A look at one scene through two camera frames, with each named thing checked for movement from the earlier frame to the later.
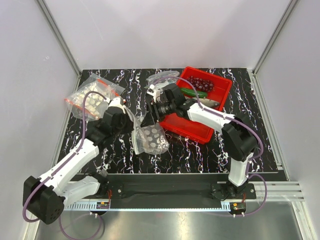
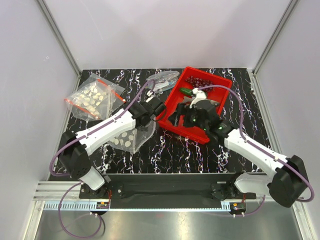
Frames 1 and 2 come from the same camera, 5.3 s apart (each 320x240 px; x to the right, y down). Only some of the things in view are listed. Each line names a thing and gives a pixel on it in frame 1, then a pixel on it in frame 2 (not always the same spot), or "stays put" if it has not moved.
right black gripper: (148, 120) -> (181, 109)
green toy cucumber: (191, 91) stays put
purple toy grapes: (199, 83) stays put
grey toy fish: (207, 102) stays put
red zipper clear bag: (95, 105) stays put
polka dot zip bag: (149, 139) -> (132, 141)
